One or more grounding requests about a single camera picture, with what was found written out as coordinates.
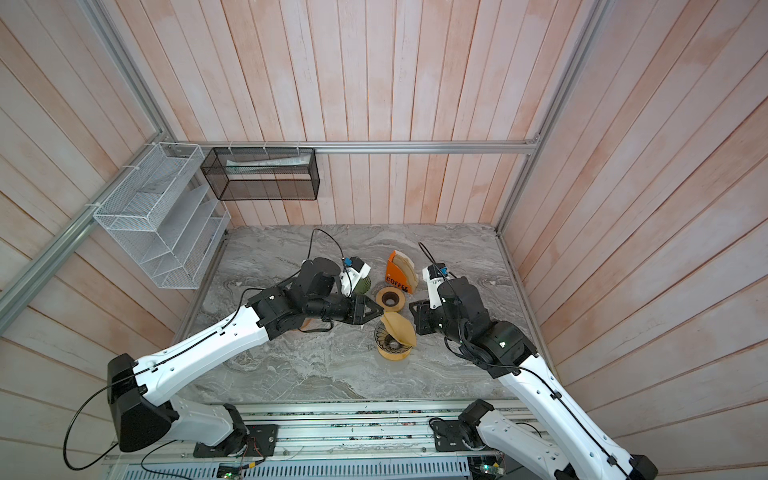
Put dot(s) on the aluminium rail base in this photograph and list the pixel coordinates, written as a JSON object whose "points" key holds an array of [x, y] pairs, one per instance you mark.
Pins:
{"points": [[342, 431]]}

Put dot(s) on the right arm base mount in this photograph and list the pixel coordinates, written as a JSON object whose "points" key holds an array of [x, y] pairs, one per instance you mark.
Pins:
{"points": [[461, 434]]}

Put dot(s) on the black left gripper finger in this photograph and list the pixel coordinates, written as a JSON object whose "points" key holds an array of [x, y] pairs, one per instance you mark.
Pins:
{"points": [[363, 305], [361, 319]]}

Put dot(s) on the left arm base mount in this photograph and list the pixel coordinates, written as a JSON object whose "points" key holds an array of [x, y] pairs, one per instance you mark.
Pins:
{"points": [[252, 440]]}

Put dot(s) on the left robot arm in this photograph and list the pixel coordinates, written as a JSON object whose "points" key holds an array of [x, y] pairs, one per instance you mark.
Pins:
{"points": [[143, 393]]}

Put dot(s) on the black wire mesh basket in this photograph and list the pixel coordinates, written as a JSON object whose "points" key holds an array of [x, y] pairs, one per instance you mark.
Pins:
{"points": [[299, 186]]}

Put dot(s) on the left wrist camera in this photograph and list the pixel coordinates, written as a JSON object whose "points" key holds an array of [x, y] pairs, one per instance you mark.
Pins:
{"points": [[354, 268]]}

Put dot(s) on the wooden ring dripper stand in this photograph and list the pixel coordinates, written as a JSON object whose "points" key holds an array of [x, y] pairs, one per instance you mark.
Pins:
{"points": [[394, 354]]}

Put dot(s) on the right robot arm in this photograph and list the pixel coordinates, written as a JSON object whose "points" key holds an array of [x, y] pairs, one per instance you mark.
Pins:
{"points": [[576, 447]]}

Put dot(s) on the paper in black basket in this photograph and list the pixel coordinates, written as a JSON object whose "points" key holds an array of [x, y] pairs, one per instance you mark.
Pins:
{"points": [[286, 165]]}

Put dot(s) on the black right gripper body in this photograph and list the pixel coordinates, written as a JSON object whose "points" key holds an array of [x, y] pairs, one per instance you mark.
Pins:
{"points": [[435, 319]]}

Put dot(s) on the brown paper filter stack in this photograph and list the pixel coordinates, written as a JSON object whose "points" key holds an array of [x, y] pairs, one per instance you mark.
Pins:
{"points": [[407, 268]]}

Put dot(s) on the clear glass dripper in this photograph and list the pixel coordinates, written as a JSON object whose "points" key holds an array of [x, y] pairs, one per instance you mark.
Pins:
{"points": [[384, 338]]}

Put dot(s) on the white wire mesh shelf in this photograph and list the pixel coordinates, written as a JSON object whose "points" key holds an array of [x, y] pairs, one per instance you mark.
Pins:
{"points": [[169, 226]]}

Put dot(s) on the perforated cable duct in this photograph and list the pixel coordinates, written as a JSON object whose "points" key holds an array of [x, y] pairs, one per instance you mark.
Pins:
{"points": [[387, 468]]}

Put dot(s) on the orange glass pitcher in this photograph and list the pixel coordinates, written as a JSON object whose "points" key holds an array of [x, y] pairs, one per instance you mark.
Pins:
{"points": [[306, 324]]}

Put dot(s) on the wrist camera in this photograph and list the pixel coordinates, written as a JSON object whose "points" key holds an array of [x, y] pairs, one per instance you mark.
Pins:
{"points": [[354, 268], [434, 276]]}

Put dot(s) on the orange coffee filter box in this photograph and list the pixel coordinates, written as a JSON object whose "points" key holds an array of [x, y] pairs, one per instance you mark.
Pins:
{"points": [[394, 276]]}

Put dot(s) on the green glass dripper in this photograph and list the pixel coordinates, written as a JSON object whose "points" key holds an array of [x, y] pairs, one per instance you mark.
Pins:
{"points": [[362, 286]]}

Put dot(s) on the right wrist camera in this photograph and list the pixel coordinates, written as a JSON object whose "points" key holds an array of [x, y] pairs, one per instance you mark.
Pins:
{"points": [[434, 276]]}

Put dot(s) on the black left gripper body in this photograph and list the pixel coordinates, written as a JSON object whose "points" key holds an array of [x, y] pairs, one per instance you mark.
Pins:
{"points": [[331, 306]]}

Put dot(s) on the brown paper coffee filter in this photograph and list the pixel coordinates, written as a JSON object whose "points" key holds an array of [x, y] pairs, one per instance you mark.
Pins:
{"points": [[400, 328]]}

